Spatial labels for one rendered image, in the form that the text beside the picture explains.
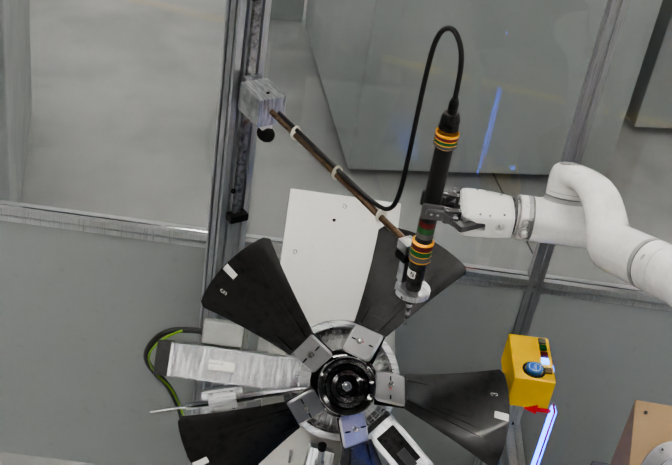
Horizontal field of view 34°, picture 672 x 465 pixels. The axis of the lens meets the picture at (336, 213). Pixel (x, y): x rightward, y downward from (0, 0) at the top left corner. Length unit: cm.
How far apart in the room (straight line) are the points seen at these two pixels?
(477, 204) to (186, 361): 77
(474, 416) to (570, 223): 51
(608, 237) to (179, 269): 148
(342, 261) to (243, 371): 35
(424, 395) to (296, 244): 48
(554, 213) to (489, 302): 108
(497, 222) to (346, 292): 62
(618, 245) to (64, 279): 175
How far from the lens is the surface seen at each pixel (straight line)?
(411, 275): 213
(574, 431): 347
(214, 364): 243
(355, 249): 256
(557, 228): 206
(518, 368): 265
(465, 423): 234
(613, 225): 196
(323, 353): 231
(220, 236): 280
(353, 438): 234
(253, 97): 250
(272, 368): 243
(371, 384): 227
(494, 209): 205
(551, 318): 316
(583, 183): 200
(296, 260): 255
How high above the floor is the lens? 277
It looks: 34 degrees down
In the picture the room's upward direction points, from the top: 9 degrees clockwise
